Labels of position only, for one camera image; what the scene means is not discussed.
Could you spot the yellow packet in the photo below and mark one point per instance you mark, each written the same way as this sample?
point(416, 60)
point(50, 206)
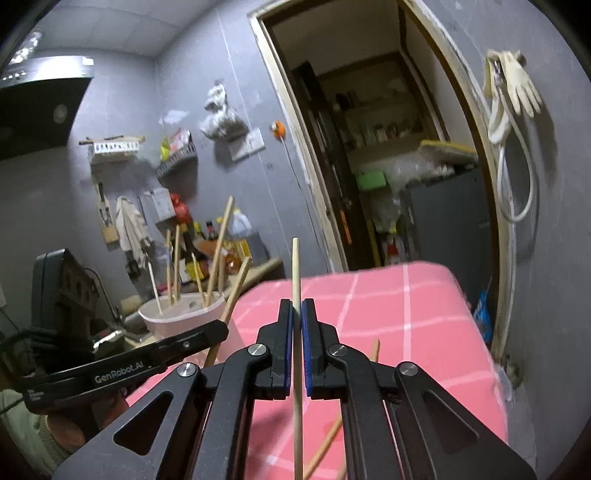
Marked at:
point(165, 148)

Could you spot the yellow white flat package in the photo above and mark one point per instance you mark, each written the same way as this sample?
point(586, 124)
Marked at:
point(448, 150)

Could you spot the dark grey cabinet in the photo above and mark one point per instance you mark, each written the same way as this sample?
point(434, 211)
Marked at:
point(448, 230)

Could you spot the grey wall shelf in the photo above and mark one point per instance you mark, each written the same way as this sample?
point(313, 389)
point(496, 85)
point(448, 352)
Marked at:
point(178, 162)

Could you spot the white wall rack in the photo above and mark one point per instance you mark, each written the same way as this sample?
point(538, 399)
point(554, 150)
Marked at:
point(115, 147)

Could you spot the blue plastic packet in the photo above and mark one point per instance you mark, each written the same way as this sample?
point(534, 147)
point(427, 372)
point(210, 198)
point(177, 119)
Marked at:
point(482, 316)

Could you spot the crumpled clear plastic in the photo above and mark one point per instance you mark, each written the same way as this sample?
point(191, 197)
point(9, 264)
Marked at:
point(415, 168)

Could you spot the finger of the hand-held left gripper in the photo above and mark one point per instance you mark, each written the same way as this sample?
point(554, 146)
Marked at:
point(203, 334)

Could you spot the wooden storage shelf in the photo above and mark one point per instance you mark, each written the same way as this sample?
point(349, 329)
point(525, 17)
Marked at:
point(378, 138)

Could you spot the person's left forearm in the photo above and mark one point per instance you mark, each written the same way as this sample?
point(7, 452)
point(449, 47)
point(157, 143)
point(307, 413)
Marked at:
point(23, 429)

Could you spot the thin wooden chopstick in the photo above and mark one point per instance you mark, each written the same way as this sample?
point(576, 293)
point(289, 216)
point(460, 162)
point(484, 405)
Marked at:
point(296, 267)
point(237, 290)
point(374, 353)

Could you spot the black range hood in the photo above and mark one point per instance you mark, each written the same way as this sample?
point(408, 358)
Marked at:
point(37, 120)

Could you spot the person's left hand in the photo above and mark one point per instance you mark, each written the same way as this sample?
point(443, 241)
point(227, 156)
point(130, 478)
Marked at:
point(74, 434)

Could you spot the white rubber gloves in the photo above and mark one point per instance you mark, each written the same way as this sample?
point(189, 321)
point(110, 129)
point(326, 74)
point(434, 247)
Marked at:
point(521, 87)

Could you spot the hanging wooden cutting board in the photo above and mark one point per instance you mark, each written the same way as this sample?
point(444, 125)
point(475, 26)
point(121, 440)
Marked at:
point(108, 226)

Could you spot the white switch panel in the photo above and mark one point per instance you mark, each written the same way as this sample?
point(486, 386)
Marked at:
point(251, 144)

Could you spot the clear plastic oil jug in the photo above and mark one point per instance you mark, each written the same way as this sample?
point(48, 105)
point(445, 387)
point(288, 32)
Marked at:
point(240, 224)

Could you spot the hanging clear plastic bags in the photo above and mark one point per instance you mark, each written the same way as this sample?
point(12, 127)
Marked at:
point(221, 122)

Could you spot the silver exhaust duct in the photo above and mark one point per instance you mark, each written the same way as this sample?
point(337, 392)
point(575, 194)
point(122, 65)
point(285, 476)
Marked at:
point(25, 50)

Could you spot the dark sauce bottle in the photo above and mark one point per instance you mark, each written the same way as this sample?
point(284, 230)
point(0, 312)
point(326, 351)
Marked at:
point(189, 258)

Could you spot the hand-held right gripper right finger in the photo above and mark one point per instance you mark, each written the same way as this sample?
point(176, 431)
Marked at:
point(307, 346)

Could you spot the red plastic bag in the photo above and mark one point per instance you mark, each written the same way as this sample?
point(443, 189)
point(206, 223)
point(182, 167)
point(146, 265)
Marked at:
point(181, 212)

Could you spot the pink checked cloth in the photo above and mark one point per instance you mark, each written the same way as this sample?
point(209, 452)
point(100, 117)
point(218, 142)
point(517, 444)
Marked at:
point(392, 304)

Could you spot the red and white packet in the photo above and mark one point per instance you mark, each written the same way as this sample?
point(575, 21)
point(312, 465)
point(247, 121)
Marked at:
point(180, 138)

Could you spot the white wall box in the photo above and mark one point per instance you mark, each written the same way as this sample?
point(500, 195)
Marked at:
point(161, 203)

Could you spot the green box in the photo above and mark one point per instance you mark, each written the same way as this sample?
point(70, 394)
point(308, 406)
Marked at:
point(371, 180)

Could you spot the red and white canister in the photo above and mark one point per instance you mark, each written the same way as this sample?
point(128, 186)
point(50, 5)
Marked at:
point(395, 251)

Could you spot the white towel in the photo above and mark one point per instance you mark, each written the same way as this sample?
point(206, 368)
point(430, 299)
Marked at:
point(129, 226)

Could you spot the pink utensil holder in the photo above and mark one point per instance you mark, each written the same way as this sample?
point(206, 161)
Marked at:
point(184, 321)

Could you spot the yellow cap bottle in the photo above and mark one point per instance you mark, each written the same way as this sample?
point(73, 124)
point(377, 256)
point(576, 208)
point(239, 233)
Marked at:
point(199, 229)

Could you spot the bunch of wooden chopsticks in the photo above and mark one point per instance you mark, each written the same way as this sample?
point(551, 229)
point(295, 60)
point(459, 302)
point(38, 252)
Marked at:
point(220, 249)

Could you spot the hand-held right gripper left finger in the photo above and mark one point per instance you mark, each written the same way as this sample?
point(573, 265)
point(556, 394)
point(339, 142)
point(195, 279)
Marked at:
point(288, 341)

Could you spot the wooden door frame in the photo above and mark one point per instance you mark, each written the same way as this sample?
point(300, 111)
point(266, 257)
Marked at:
point(316, 189)

